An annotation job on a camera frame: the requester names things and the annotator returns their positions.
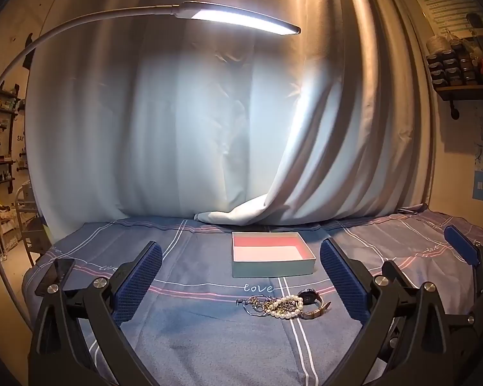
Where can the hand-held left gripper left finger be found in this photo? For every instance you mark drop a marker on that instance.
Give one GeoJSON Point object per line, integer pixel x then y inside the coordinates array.
{"type": "Point", "coordinates": [139, 281]}

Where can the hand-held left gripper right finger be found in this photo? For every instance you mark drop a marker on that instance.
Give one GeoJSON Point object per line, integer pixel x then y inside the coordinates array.
{"type": "Point", "coordinates": [344, 285]}

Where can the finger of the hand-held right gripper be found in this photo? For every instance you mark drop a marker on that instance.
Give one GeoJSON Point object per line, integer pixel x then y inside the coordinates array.
{"type": "Point", "coordinates": [461, 246]}

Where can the teal box with pink inside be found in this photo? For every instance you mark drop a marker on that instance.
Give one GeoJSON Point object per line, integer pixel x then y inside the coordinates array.
{"type": "Point", "coordinates": [265, 254]}

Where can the wristwatch with gold band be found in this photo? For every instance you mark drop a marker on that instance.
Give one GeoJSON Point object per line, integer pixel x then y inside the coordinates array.
{"type": "Point", "coordinates": [312, 298]}

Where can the black smartphone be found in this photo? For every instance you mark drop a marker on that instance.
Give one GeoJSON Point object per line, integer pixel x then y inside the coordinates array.
{"type": "Point", "coordinates": [57, 271]}

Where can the blue plaid bedsheet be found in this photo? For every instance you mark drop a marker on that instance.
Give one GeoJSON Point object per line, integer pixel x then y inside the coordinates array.
{"type": "Point", "coordinates": [209, 329]}

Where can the white metal rack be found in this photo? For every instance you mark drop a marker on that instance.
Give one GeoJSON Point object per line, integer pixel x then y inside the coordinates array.
{"type": "Point", "coordinates": [30, 209]}

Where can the pale grey curtain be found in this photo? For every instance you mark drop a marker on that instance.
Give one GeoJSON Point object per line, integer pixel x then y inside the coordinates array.
{"type": "Point", "coordinates": [193, 128]}

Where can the white gooseneck lamp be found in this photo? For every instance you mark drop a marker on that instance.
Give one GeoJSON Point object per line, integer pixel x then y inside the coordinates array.
{"type": "Point", "coordinates": [233, 17]}

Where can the cluttered dark wall shelves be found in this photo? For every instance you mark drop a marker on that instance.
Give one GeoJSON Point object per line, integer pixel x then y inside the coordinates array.
{"type": "Point", "coordinates": [0, 140]}

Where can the white text wall poster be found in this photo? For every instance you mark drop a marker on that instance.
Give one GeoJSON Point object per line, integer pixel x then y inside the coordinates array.
{"type": "Point", "coordinates": [446, 8]}

